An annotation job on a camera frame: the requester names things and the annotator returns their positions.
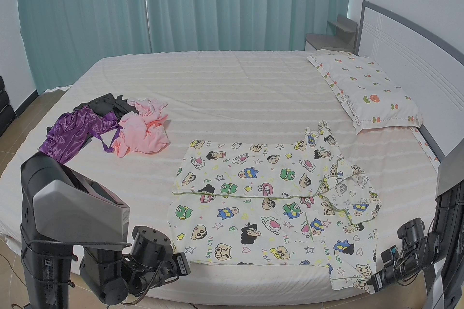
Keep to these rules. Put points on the black garment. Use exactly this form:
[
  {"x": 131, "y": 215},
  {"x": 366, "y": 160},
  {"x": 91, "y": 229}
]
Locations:
[{"x": 105, "y": 104}]

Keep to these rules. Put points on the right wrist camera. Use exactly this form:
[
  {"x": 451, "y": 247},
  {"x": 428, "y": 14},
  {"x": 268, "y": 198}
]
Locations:
[{"x": 388, "y": 257}]

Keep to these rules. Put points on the black chest of drawers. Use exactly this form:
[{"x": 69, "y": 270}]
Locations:
[{"x": 5, "y": 108}]

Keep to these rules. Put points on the grey bedside table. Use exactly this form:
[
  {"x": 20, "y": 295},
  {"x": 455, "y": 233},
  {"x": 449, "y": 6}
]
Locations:
[{"x": 326, "y": 41}]

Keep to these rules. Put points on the white printed pillow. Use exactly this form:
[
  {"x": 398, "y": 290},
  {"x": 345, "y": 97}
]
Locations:
[{"x": 366, "y": 90}]

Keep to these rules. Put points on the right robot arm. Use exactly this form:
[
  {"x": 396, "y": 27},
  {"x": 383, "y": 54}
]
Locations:
[{"x": 449, "y": 213}]

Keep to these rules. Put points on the white printed pyjama top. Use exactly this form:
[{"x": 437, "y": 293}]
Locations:
[{"x": 275, "y": 224}]

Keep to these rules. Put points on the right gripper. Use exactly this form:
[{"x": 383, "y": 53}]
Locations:
[{"x": 389, "y": 275}]

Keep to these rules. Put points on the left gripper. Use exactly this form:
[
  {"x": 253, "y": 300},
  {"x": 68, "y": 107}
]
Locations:
[{"x": 179, "y": 266}]

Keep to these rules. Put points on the pink garment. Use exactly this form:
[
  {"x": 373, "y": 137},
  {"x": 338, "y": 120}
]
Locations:
[{"x": 141, "y": 133}]

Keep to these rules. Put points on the purple satin garment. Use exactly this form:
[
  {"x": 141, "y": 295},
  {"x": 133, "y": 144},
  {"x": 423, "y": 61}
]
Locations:
[{"x": 72, "y": 133}]

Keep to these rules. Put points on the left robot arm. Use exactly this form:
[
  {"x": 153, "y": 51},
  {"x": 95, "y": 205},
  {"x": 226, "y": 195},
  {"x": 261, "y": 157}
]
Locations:
[{"x": 54, "y": 209}]

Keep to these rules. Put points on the bed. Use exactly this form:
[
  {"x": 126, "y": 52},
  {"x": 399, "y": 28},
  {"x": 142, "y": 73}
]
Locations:
[{"x": 235, "y": 94}]

